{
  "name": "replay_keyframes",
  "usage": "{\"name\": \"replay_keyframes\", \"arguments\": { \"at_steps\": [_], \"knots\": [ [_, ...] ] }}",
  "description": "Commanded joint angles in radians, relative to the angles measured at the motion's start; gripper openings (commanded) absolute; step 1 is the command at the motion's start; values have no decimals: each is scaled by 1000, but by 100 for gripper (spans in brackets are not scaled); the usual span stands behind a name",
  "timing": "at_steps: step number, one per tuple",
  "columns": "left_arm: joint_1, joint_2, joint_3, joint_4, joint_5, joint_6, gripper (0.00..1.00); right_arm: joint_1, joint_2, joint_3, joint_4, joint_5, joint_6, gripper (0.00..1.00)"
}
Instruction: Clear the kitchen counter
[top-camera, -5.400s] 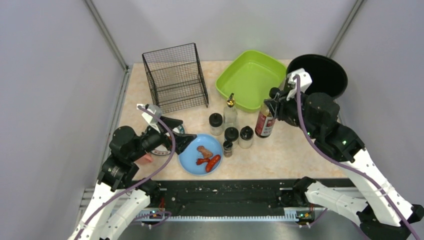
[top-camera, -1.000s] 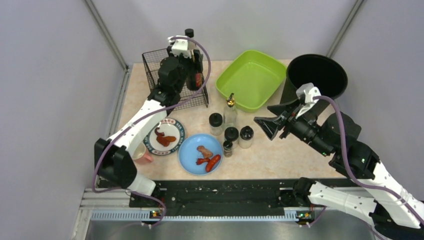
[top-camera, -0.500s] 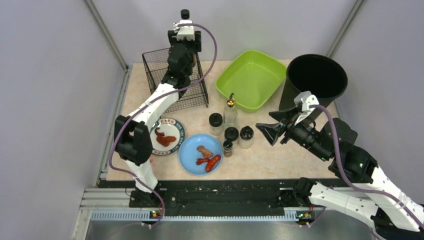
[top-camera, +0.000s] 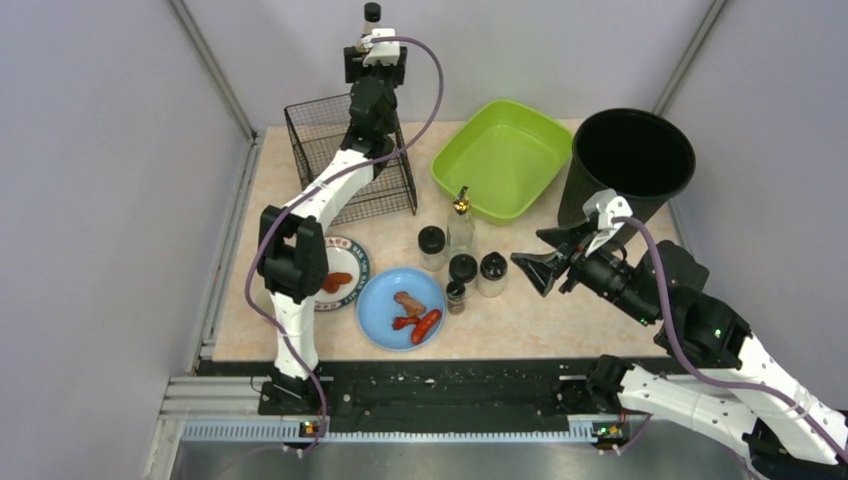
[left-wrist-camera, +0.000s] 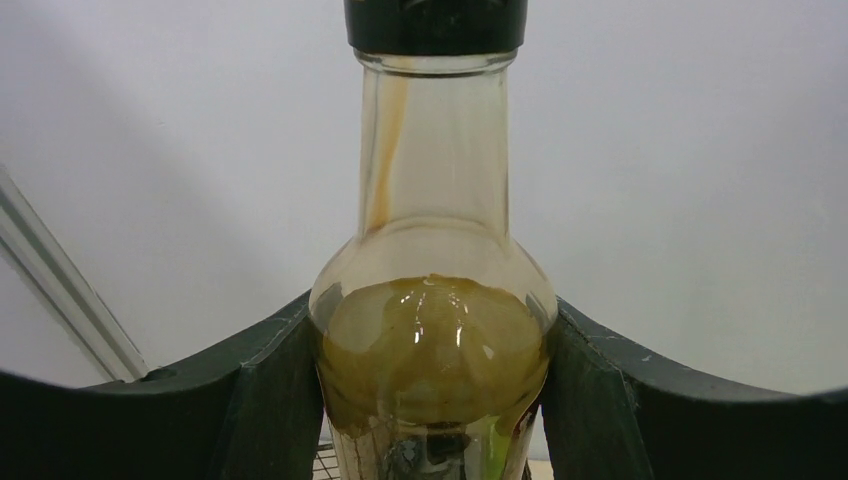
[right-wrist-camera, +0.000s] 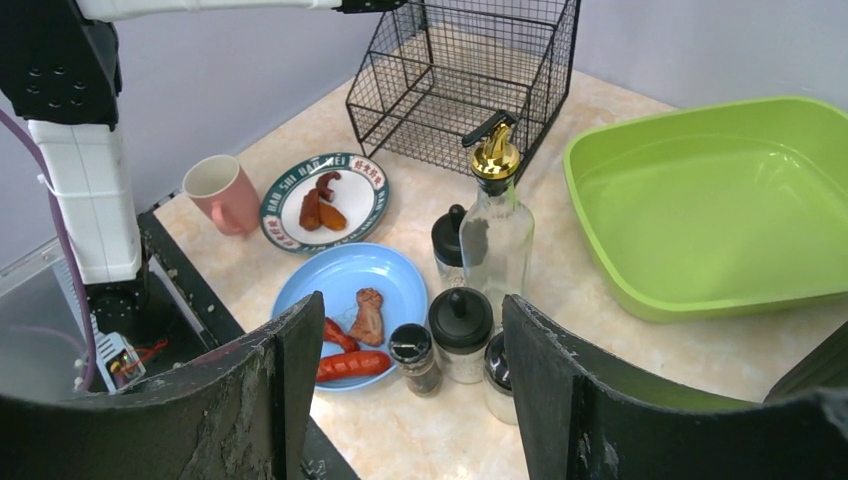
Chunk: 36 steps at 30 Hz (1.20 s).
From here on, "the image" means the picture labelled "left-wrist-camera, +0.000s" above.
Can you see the black wire rack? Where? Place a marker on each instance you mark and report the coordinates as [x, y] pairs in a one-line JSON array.
[[325, 466]]

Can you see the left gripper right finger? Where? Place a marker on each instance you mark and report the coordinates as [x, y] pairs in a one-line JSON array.
[[613, 409]]

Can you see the brown sauce bottle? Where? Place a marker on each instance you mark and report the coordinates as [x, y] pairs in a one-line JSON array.
[[432, 323]]

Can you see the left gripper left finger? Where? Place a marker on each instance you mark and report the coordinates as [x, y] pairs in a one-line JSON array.
[[248, 407]]

